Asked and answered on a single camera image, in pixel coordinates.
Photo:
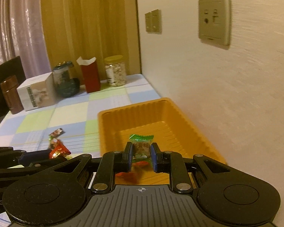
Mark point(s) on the white cardboard box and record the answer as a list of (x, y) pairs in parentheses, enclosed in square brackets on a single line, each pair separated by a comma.
[(35, 92)]

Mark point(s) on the green candy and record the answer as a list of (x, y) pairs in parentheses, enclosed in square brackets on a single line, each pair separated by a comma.
[(140, 147)]

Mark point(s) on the dark red box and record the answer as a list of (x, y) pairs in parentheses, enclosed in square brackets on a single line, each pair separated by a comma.
[(91, 78)]

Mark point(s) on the checked tablecloth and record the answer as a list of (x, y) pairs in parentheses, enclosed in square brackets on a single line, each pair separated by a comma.
[(68, 113)]

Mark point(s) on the orange plastic tray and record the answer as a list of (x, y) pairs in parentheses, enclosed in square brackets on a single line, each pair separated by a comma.
[(156, 118)]

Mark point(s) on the red candy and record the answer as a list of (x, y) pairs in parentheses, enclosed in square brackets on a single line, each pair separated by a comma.
[(59, 149)]

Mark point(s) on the dark glass jar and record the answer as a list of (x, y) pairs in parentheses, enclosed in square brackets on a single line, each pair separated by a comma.
[(66, 82)]

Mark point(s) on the yellow curtain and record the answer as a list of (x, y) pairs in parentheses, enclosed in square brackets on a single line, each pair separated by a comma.
[(90, 23)]

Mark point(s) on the brown striped candy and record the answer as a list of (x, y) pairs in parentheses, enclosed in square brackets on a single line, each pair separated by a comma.
[(57, 132)]

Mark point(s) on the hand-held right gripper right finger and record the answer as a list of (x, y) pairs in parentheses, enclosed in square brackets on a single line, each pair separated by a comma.
[(153, 158)]

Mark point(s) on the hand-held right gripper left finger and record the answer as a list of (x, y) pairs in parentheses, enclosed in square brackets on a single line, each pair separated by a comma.
[(129, 158)]

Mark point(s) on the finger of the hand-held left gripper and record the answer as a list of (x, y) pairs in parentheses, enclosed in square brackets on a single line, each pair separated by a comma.
[(35, 158), (14, 172)]

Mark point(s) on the wall power socket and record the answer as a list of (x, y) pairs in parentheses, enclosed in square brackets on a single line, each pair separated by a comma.
[(156, 21), (148, 22)]

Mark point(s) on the wall data outlet plate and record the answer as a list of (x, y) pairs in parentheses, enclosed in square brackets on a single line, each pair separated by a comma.
[(214, 22)]

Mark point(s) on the plastic jar of peanuts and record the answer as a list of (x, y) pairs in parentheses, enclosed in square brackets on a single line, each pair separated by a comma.
[(114, 72)]

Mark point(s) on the brown metal thermos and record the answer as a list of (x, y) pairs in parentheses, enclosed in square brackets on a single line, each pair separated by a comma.
[(11, 94)]

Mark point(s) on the sheer purple curtain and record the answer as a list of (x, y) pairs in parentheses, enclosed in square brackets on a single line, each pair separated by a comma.
[(19, 23)]

